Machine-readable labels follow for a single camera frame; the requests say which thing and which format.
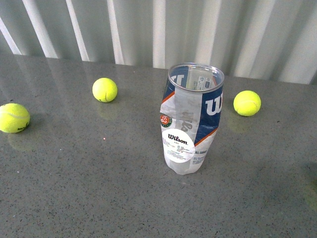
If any Wilson tennis ball can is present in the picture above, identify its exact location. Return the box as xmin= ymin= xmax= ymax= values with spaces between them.
xmin=160 ymin=63 xmax=224 ymax=175

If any middle tennis ball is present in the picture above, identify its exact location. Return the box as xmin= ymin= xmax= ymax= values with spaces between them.
xmin=233 ymin=90 xmax=262 ymax=117

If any far left tennis ball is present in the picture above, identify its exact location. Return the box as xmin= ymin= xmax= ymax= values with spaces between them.
xmin=0 ymin=103 xmax=30 ymax=133

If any white pleated curtain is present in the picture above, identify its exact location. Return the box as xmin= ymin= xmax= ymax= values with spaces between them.
xmin=0 ymin=0 xmax=317 ymax=84

